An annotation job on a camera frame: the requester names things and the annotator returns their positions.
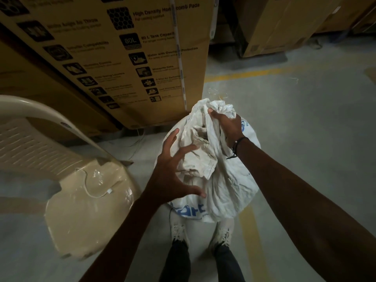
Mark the person's right forearm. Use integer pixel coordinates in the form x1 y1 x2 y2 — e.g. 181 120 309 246
230 138 376 282

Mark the person's left forearm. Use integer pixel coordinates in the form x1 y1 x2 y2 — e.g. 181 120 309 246
79 188 174 282

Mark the person's left hand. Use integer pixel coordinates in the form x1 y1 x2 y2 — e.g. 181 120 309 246
148 127 207 208

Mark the brown cardboard box with tape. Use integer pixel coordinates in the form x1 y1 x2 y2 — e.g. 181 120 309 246
315 0 376 35

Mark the person's left trouser leg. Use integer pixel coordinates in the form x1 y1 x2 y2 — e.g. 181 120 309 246
159 239 192 282

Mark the tilted brown cardboard box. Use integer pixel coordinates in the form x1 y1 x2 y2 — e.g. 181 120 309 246
234 0 345 58

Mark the person's right white shoe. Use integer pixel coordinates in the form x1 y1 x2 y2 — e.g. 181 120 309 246
208 218 235 252

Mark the black wrist band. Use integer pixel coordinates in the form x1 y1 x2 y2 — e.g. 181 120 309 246
226 136 250 160

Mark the beige plastic chair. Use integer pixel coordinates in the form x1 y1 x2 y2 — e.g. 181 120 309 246
0 95 142 260

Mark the person's left white shoe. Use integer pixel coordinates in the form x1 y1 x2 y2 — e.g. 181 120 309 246
170 211 190 248

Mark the large printed cardboard box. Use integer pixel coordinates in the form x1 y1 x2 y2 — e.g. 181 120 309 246
0 0 220 130

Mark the person's right trouser leg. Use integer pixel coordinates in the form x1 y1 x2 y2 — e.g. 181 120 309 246
211 245 246 282

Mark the white woven sack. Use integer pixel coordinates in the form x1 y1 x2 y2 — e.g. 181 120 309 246
154 98 262 224

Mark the person's right hand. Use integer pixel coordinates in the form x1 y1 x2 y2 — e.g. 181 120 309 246
207 108 249 149

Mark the person's white shoe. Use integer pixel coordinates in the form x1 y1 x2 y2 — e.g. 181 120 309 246
208 218 235 252
170 211 190 248

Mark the white packing strap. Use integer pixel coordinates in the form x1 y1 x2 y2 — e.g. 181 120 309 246
169 0 188 111

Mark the thin loose string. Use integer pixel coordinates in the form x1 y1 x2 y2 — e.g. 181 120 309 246
126 128 147 160

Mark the white cable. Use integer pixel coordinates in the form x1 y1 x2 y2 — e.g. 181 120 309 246
75 168 114 199

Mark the person's trouser leg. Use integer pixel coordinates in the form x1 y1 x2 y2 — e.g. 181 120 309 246
211 245 246 282
159 239 192 282

